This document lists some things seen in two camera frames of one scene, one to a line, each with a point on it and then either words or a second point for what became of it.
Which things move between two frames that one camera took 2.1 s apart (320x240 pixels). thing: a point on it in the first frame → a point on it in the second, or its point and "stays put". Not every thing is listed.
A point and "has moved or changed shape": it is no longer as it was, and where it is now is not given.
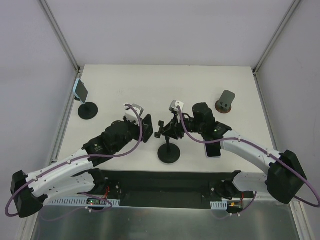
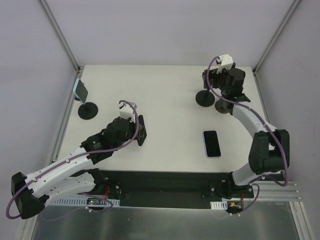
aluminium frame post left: x=60 y=34 stays put
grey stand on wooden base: x=224 y=104 stays put
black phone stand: x=169 y=153 → x=205 y=98
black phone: x=147 y=128 has moved or changed shape
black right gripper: x=171 y=128 → x=210 y=78
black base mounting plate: x=168 y=189 stays put
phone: x=80 y=91 stays put
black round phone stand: x=88 y=111 stays put
